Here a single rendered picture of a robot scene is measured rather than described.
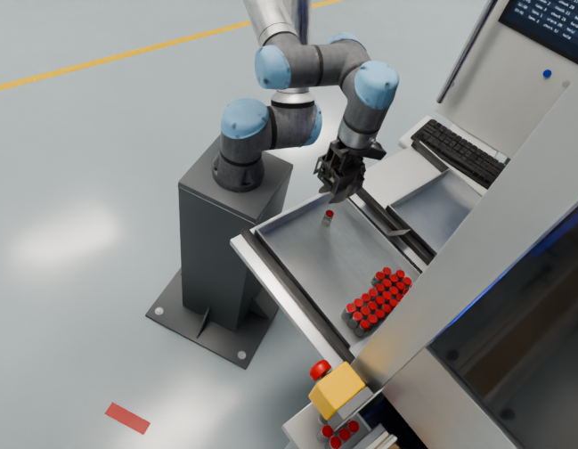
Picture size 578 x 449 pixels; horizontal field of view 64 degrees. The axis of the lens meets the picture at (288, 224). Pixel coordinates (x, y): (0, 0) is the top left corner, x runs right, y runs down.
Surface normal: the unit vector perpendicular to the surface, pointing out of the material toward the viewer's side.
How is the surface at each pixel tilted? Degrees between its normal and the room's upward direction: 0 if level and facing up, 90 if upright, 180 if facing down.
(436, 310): 90
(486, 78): 90
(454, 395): 90
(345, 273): 0
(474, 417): 90
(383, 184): 0
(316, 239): 0
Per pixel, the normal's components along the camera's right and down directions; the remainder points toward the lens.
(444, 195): 0.17, -0.58
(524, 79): -0.65, 0.54
